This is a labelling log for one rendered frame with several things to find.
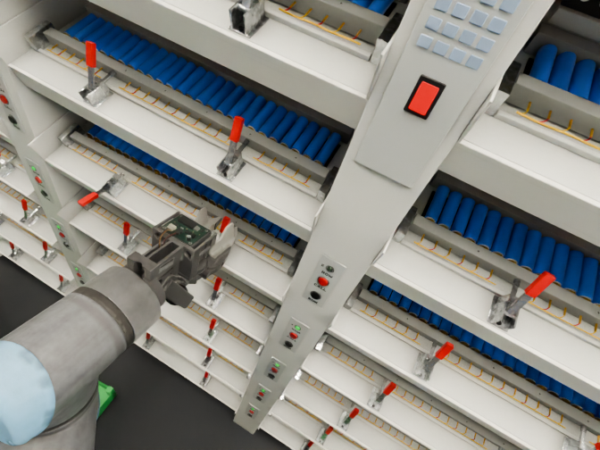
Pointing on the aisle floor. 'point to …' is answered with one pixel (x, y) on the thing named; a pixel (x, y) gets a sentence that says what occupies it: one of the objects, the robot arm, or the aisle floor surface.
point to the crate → (105, 395)
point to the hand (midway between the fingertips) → (223, 229)
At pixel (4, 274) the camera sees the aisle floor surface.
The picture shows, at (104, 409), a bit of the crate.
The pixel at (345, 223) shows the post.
